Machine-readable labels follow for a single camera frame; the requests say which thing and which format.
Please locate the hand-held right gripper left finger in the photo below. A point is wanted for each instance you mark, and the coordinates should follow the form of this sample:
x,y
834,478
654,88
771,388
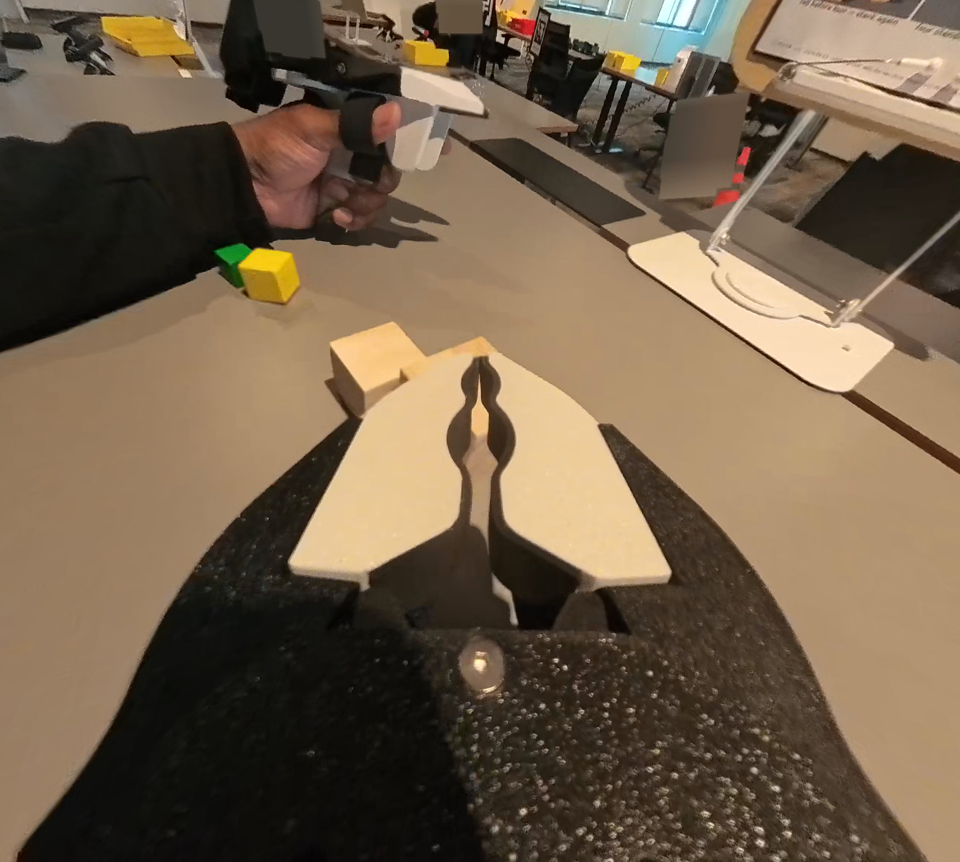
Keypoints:
x,y
390,487

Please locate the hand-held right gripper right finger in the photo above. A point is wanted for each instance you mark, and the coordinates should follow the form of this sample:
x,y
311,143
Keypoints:
x,y
570,494

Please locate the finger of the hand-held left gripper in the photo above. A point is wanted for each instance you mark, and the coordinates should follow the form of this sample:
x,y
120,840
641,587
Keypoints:
x,y
450,78
442,101

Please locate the natural wooden cube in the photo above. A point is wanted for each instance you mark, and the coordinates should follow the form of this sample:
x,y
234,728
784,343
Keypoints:
x,y
450,354
367,371

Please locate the yellow wooden cube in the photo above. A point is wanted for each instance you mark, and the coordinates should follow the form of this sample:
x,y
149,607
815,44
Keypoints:
x,y
270,277

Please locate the green wooden cube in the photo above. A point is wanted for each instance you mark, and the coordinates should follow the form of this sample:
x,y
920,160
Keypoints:
x,y
231,258

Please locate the person's left forearm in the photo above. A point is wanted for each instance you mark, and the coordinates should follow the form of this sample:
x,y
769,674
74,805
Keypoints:
x,y
112,217

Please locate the person's left hand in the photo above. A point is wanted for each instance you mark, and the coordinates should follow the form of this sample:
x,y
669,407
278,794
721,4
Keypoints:
x,y
292,157

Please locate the small yellow bin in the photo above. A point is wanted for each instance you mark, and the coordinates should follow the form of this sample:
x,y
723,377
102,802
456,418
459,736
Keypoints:
x,y
519,8
426,53
622,61

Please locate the black office chair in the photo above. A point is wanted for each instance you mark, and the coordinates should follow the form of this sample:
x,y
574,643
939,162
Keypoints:
x,y
562,71

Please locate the dark cloth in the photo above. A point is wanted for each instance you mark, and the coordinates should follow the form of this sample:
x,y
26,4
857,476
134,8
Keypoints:
x,y
236,14

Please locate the black desk mat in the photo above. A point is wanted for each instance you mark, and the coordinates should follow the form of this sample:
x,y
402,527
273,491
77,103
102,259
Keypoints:
x,y
559,179

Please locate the yellow plastic bin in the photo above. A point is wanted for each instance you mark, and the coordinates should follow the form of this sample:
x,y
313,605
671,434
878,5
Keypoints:
x,y
146,35

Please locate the white document stand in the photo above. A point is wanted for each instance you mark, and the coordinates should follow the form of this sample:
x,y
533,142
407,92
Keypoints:
x,y
795,337

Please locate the black device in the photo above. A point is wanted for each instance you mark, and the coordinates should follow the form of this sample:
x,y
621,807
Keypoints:
x,y
82,48

